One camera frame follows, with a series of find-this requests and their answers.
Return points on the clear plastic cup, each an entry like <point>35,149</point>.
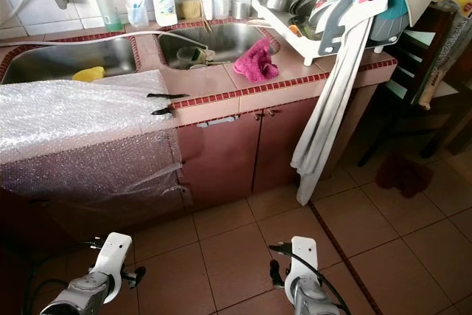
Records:
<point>138,18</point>

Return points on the white cloth with car print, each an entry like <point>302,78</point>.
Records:
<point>332,108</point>

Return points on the dark wooden chair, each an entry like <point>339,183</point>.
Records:
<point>405,79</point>

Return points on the stainless steel sink basin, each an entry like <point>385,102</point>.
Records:
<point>66,57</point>
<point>225,38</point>

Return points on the steel cup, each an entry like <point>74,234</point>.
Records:
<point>240,9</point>

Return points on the dark cup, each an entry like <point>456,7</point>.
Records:
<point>188,57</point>

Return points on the clear plastic packet yellow label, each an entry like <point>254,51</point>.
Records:
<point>439,57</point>

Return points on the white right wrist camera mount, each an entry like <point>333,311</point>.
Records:
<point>304,256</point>

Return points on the black tape strip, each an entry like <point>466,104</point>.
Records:
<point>162,111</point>
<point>168,97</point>

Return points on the pink cabinet door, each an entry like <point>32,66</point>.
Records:
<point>280,145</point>
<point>221,160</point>

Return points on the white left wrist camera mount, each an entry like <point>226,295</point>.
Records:
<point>114,252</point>

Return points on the steel pan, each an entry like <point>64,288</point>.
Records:
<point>324,5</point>

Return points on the white dish rack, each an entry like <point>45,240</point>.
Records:
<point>284,31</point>

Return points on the red floor rag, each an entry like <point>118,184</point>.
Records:
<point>404,175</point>

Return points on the yellow sponge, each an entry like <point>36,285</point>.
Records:
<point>188,10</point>

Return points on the yellow plastic cup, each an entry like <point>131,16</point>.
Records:
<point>88,74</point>

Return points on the clear bubble wrap sheet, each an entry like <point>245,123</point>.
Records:
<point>81,119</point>

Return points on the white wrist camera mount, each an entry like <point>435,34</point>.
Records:
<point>114,252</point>
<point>304,256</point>

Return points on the pink cloth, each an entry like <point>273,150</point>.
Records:
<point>257,64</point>

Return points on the brown chopsticks bundle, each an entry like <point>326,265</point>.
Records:
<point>202,20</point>

